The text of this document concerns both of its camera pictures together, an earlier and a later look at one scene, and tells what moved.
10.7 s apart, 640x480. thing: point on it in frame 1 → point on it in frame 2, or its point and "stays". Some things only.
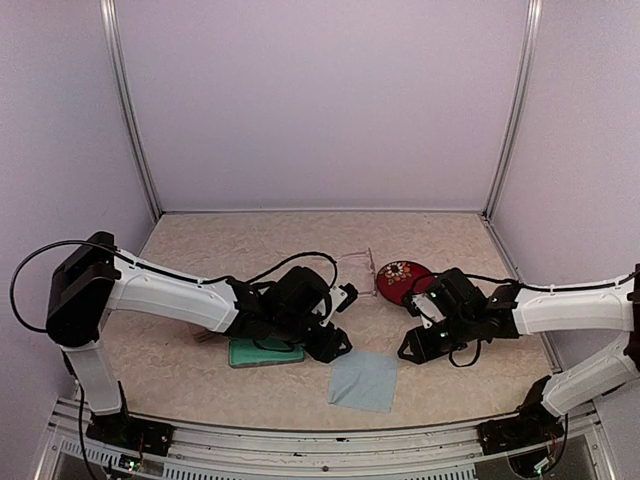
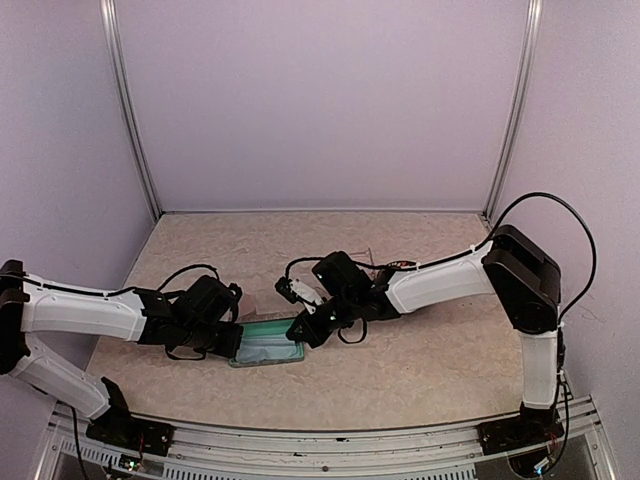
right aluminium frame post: x=533 y=34 stays
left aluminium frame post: x=113 y=41 stays
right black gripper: x=418 y=339 → x=312 y=335
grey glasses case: x=252 y=352 stays
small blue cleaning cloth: x=363 y=380 → x=266 y=343
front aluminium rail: x=67 y=450 stays
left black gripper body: x=321 y=351 → x=222 y=346
